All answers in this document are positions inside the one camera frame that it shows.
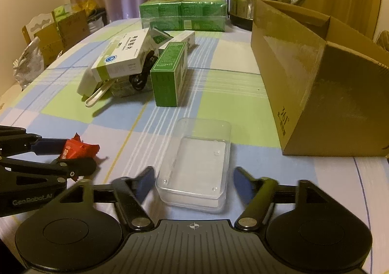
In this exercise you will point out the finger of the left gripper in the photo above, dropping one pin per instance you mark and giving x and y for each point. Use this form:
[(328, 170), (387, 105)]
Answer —
[(15, 140), (69, 168)]

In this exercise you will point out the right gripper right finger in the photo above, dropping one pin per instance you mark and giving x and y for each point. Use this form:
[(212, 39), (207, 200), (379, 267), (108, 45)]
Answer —
[(257, 195)]

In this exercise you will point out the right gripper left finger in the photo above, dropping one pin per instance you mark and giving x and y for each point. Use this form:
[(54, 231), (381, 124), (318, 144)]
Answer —
[(130, 194)]

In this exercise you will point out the red snack wrapper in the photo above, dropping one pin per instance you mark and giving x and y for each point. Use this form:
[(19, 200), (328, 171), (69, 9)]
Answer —
[(75, 148)]

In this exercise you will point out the white green medicine box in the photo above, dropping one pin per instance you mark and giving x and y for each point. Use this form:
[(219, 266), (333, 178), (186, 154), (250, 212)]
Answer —
[(125, 55)]

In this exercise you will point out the long white medicine box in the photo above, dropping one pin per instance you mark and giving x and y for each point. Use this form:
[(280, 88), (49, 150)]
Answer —
[(187, 37)]

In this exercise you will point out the clear plastic tray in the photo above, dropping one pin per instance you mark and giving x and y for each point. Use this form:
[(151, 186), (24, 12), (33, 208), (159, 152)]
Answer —
[(194, 171)]

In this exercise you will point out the brown boxes beside table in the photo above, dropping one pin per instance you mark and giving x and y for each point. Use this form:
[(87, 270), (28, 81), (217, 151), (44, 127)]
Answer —
[(58, 30)]

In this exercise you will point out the checkered tablecloth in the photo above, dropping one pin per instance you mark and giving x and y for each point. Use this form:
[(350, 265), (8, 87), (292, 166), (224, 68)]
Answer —
[(224, 84)]

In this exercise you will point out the large brown cardboard box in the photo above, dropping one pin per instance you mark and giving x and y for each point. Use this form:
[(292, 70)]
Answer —
[(327, 83)]

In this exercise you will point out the green tissue multipack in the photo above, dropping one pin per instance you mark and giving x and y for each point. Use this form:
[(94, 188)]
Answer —
[(180, 15)]

